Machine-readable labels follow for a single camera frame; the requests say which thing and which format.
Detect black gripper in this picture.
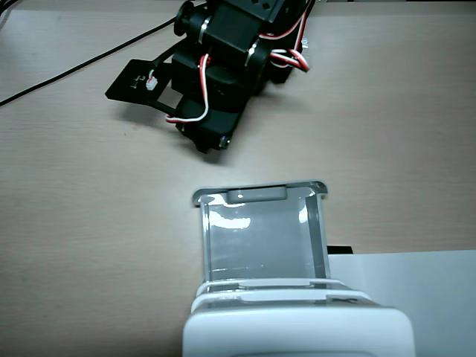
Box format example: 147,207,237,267
175,95,241,154

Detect red white servo cable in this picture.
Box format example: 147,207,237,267
258,0,312,74
164,53,212,124

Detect black wrist camera mount plate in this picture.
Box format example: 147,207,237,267
105,58,187,112

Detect thin black cable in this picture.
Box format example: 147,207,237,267
0,17,179,107

